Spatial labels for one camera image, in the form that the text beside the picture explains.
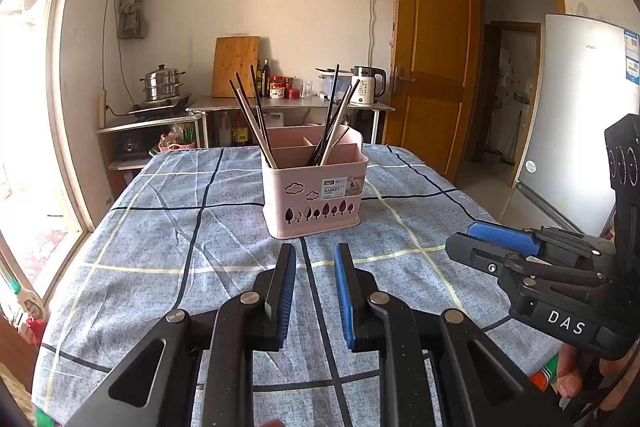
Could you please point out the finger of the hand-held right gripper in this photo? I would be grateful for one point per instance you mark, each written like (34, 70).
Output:
(500, 234)
(475, 252)

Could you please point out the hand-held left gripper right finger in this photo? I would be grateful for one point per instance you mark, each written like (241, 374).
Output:
(342, 302)

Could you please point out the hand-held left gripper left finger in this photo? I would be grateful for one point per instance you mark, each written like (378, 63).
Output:
(286, 302)

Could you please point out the pink plastic utensil basket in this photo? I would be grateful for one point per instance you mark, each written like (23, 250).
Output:
(315, 217)

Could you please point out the silver metal chopstick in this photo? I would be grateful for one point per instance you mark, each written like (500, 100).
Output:
(260, 134)
(262, 127)
(336, 125)

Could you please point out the person's right hand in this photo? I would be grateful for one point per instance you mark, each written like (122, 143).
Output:
(570, 372)

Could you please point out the blue plaid tablecloth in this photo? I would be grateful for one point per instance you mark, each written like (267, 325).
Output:
(150, 282)

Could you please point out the grey refrigerator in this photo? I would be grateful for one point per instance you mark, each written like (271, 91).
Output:
(575, 107)

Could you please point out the red capped sauce bottle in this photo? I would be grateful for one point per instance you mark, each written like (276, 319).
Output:
(240, 132)

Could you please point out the white plastic jug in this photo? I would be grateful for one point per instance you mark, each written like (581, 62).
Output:
(274, 119)

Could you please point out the wooden door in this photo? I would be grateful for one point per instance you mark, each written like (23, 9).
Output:
(430, 57)

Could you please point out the pink woven basket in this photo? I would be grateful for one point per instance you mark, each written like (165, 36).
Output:
(175, 146)

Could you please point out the white electric kettle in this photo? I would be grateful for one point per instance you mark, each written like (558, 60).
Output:
(367, 89)

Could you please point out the metal kitchen table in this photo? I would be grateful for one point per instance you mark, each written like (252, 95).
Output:
(300, 104)

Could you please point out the clear drinking glass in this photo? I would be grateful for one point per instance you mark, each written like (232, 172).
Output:
(307, 90)

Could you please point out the white jar with red lid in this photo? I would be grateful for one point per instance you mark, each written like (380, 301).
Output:
(276, 89)

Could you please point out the clear plastic storage box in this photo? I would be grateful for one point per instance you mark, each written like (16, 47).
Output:
(322, 83)

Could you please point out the dark oil bottle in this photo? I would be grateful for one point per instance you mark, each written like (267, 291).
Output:
(266, 79)
(259, 82)

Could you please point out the black induction cooker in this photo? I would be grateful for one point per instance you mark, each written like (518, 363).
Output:
(160, 107)

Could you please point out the bamboo cutting board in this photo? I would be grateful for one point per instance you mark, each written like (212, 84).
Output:
(235, 67)

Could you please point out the steel steamer pot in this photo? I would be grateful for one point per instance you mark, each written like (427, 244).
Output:
(162, 84)

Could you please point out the red bag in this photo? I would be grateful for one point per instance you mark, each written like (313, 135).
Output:
(35, 329)

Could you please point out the beige power strip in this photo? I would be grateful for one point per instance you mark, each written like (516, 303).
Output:
(103, 107)

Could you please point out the grey hanging cloth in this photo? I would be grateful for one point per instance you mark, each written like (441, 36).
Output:
(131, 17)

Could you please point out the white window frame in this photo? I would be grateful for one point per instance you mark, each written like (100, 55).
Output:
(65, 82)

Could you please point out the white wall switch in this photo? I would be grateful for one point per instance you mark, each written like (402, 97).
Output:
(80, 37)

